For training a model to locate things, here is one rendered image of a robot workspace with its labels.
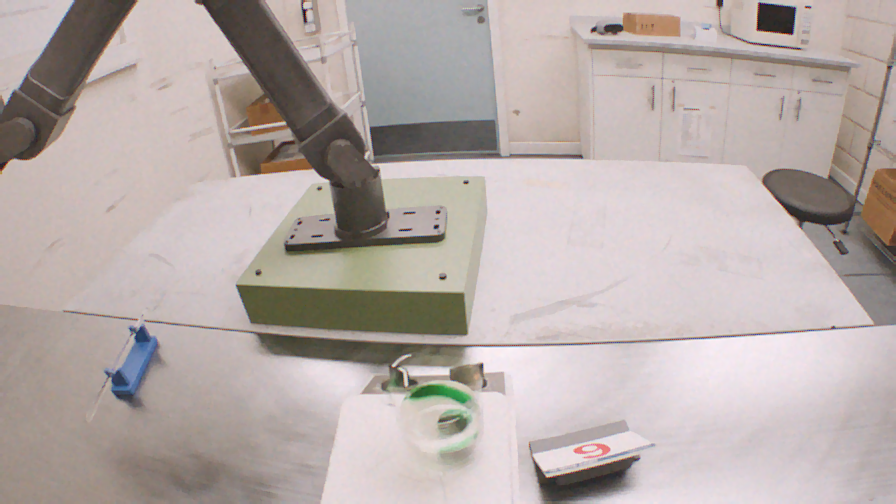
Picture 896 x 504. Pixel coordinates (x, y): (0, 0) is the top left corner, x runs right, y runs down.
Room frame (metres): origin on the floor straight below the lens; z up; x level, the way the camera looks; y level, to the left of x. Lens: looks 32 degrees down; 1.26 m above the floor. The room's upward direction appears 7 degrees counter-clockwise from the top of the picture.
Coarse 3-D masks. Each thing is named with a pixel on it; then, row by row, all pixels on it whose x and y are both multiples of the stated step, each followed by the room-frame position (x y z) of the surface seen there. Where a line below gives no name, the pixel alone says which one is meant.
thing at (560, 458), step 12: (588, 444) 0.22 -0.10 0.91; (600, 444) 0.22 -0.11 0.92; (612, 444) 0.21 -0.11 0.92; (624, 444) 0.21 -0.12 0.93; (636, 444) 0.20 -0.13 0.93; (540, 456) 0.22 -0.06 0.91; (552, 456) 0.21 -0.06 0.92; (564, 456) 0.21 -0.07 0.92; (576, 456) 0.20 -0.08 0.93; (588, 456) 0.20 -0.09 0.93; (600, 456) 0.19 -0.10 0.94; (552, 468) 0.19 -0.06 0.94
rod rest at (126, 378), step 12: (144, 336) 0.41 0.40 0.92; (132, 348) 0.40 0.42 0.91; (144, 348) 0.40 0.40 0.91; (132, 360) 0.38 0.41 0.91; (144, 360) 0.38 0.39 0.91; (108, 372) 0.33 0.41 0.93; (120, 372) 0.33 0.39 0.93; (132, 372) 0.36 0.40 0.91; (120, 384) 0.33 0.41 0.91; (132, 384) 0.34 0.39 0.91
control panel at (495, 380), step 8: (376, 376) 0.32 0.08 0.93; (384, 376) 0.32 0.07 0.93; (488, 376) 0.30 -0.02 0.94; (496, 376) 0.30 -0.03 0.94; (368, 384) 0.30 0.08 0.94; (376, 384) 0.29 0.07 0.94; (488, 384) 0.28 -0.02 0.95; (496, 384) 0.28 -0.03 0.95; (504, 384) 0.27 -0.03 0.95; (368, 392) 0.28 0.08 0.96; (504, 392) 0.26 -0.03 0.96
